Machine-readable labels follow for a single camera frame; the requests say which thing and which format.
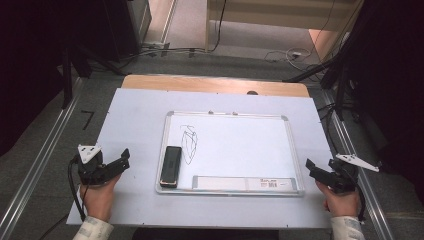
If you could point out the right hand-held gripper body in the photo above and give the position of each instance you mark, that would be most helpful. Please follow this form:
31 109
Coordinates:
346 173

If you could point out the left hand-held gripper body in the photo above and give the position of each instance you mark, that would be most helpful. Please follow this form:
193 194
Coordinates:
91 166

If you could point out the black whiteboard eraser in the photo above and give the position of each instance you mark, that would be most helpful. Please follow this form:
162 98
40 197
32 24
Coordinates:
170 166

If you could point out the person's right hand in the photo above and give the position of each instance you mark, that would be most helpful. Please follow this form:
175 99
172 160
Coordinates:
340 203

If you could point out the person's left hand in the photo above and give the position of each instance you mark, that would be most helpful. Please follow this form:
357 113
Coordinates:
98 200

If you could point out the large white table panel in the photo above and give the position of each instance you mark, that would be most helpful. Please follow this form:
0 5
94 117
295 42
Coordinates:
133 113

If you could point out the black metal stand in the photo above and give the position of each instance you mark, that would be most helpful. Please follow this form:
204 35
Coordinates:
340 90
67 80

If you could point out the long white label strip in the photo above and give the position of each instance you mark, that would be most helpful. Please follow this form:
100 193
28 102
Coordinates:
233 183

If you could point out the dark curtain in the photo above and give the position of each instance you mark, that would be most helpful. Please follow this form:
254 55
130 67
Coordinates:
396 83
26 66

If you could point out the person's dark clothing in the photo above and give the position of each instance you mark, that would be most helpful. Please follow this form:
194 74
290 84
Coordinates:
205 234

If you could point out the black cabinet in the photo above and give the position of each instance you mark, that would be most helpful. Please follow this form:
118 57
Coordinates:
116 26

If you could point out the light wooden shelf unit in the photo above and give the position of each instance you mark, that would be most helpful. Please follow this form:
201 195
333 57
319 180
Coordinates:
273 15

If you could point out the aluminium floor rail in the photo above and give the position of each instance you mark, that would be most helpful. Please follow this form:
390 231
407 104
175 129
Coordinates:
366 193
36 166

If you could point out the white whiteboard with metal frame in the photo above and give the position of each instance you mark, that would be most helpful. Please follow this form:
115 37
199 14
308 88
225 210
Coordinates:
233 146

